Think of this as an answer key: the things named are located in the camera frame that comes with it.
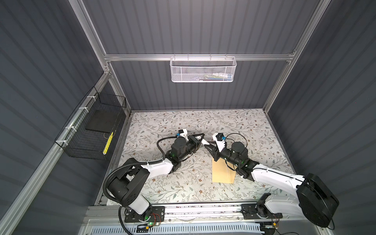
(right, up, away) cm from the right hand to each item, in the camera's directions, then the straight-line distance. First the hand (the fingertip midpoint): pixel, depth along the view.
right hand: (208, 145), depth 78 cm
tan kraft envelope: (+10, -19, +10) cm, 23 cm away
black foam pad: (-55, +13, -2) cm, 56 cm away
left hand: (-1, +5, +1) cm, 6 cm away
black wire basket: (-61, +7, -6) cm, 61 cm away
